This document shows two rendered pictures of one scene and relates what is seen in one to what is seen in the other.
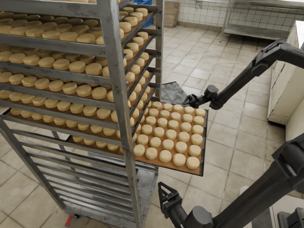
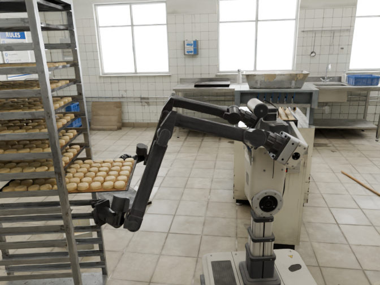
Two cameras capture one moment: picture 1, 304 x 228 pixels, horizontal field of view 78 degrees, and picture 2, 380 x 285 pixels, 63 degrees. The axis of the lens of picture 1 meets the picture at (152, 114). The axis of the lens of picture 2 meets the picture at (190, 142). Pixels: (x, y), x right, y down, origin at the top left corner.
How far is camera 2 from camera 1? 0.94 m
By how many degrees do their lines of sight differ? 29
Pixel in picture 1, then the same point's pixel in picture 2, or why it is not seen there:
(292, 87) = (240, 155)
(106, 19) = (40, 72)
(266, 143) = (236, 222)
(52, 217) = not seen: outside the picture
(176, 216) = (104, 211)
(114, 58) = (46, 93)
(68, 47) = (13, 94)
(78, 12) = (23, 72)
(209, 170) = (175, 262)
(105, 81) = (39, 114)
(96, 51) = (33, 93)
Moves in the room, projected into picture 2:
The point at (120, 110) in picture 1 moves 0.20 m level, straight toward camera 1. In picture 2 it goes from (51, 132) to (59, 143)
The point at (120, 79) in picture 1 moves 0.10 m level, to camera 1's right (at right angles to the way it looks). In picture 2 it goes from (50, 107) to (76, 104)
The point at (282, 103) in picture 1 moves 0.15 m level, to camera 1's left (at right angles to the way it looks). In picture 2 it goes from (239, 175) to (225, 177)
